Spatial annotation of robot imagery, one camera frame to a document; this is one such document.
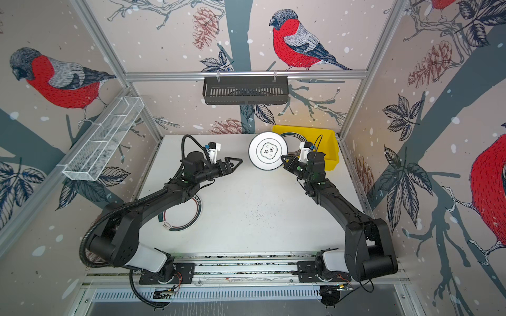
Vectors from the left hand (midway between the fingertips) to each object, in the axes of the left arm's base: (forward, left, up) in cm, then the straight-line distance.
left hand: (237, 163), depth 80 cm
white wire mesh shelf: (+1, +54, +7) cm, 55 cm away
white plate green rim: (+28, -30, -17) cm, 44 cm away
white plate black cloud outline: (+8, -12, -1) cm, 15 cm away
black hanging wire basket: (+48, +10, +5) cm, 49 cm away
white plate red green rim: (-13, +26, -22) cm, 37 cm away
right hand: (+4, -18, -2) cm, 19 cm away
